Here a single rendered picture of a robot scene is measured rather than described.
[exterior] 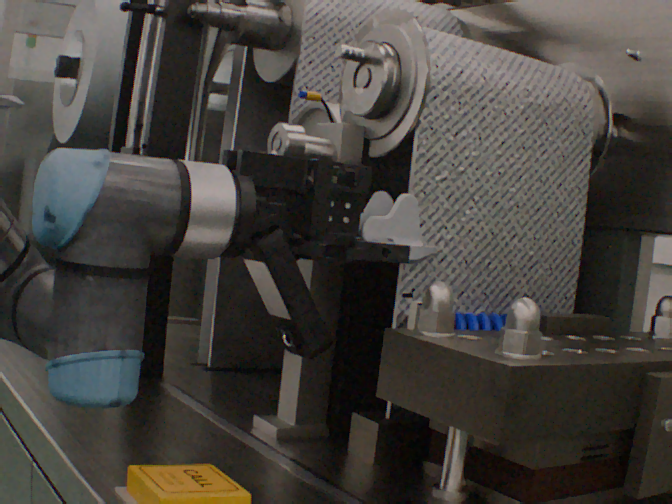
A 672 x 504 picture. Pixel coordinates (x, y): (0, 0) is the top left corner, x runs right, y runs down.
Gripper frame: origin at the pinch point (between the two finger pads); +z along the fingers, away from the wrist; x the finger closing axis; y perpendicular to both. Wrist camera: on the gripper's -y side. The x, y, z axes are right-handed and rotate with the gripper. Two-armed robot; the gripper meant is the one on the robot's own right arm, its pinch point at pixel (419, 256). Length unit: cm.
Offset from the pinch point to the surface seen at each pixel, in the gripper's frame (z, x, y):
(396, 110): -2.9, 2.3, 13.0
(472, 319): 4.5, -3.2, -5.1
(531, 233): 13.6, -0.3, 3.3
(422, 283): 0.5, -0.3, -2.4
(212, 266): -1.4, 41.2, -6.0
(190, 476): -24.9, -9.6, -16.6
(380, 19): -2.5, 7.2, 22.4
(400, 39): -2.8, 2.9, 19.9
